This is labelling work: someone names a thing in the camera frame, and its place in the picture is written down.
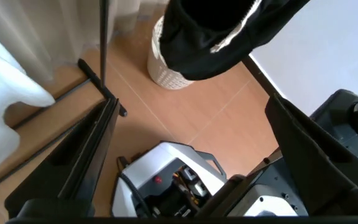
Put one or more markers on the black garment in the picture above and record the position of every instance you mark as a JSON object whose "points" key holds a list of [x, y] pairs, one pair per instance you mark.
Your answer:
{"points": [[197, 53]]}

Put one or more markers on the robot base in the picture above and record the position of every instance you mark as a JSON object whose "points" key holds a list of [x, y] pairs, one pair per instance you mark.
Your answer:
{"points": [[154, 165]]}

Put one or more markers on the black clothes rack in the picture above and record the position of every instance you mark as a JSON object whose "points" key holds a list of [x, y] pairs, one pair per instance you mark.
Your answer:
{"points": [[103, 37]]}

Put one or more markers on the white laundry basket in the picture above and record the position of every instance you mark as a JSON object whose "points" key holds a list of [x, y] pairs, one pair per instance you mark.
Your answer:
{"points": [[160, 74]]}

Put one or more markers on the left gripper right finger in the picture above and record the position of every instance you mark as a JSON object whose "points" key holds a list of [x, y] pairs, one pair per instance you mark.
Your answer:
{"points": [[303, 161]]}

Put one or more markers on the beige curtain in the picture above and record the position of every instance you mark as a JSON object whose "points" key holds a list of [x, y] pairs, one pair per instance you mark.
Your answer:
{"points": [[42, 31]]}

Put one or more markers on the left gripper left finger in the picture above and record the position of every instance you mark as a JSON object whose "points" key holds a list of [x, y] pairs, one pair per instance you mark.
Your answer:
{"points": [[82, 161]]}

